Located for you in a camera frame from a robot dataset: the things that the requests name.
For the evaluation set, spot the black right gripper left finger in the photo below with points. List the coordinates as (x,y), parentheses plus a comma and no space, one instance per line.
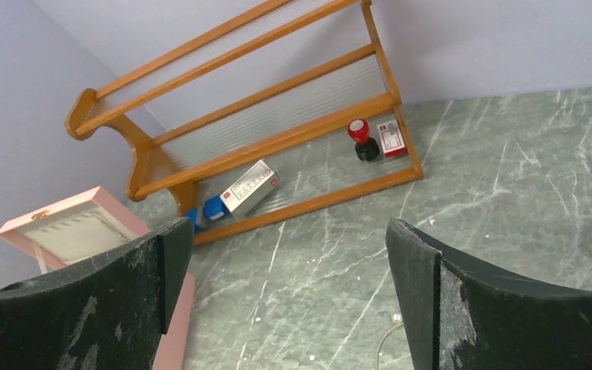
(108,311)

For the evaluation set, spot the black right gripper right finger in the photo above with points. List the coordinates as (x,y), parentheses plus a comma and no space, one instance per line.
(461,312)

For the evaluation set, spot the pink jewelry box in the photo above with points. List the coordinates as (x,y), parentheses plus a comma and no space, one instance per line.
(86,224)

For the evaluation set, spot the blue stamp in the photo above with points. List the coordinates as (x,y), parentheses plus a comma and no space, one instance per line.
(213,209)

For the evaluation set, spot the red white small box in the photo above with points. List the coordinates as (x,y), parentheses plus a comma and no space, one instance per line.
(391,139)

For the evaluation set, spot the red black stamp on shelf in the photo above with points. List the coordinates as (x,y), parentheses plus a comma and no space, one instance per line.
(366,148)

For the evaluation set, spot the white grey carton box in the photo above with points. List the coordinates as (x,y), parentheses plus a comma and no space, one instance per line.
(250,189)

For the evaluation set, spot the wooden shelf rack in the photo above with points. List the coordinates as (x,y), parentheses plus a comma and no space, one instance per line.
(279,83)

